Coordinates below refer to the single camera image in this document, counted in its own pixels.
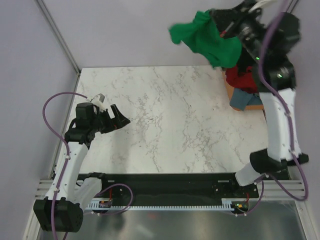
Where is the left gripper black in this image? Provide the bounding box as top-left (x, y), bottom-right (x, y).
top-left (89, 104), bottom-right (130, 134)

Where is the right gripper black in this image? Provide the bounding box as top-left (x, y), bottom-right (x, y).
top-left (212, 0), bottom-right (272, 62)

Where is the green t shirt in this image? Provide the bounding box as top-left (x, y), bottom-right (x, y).
top-left (168, 10), bottom-right (242, 68)

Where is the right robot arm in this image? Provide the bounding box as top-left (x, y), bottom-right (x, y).
top-left (209, 0), bottom-right (309, 197)

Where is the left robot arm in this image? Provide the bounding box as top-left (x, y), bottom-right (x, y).
top-left (33, 102), bottom-right (130, 233)

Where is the black t shirt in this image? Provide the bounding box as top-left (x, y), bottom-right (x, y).
top-left (236, 50), bottom-right (256, 75)

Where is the red t shirt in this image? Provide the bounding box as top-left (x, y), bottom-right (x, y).
top-left (225, 66), bottom-right (258, 94)

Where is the orange plastic basket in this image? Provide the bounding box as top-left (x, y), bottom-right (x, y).
top-left (222, 71), bottom-right (264, 112)

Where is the blue grey t shirt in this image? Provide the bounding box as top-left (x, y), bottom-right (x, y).
top-left (229, 88), bottom-right (263, 111)

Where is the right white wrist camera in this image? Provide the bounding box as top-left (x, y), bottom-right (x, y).
top-left (248, 0), bottom-right (277, 13)

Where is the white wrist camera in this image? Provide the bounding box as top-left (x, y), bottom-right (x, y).
top-left (248, 0), bottom-right (277, 13)
top-left (87, 93), bottom-right (106, 112)

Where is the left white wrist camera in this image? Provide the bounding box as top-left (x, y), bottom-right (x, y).
top-left (87, 93), bottom-right (106, 112)

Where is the right aluminium frame post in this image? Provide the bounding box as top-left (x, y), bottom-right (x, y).
top-left (286, 0), bottom-right (299, 13)

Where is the aluminium frame post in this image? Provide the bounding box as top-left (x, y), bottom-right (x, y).
top-left (286, 0), bottom-right (299, 13)
top-left (34, 0), bottom-right (81, 77)

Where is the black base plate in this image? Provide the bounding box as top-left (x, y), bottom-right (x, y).
top-left (78, 172), bottom-right (259, 206)

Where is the white slotted cable duct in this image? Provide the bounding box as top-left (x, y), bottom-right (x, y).
top-left (85, 198), bottom-right (249, 214)

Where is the left aluminium frame post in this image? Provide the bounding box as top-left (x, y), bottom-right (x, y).
top-left (34, 0), bottom-right (81, 77)

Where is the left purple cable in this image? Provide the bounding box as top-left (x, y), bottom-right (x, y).
top-left (42, 92), bottom-right (88, 240)

